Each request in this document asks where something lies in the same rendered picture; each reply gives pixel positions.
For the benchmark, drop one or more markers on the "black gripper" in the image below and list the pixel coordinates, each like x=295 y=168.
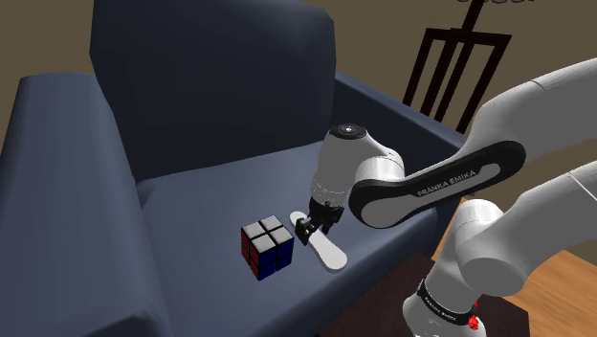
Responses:
x=326 y=211

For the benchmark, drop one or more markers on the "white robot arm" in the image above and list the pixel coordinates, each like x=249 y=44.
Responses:
x=508 y=242

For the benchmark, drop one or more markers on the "white flat remote control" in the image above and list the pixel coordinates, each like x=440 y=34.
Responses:
x=329 y=254

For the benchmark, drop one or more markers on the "two-by-two puzzle cube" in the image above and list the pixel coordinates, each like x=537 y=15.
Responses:
x=267 y=246

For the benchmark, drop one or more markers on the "dark blue armchair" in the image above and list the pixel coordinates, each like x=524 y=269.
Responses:
x=186 y=140

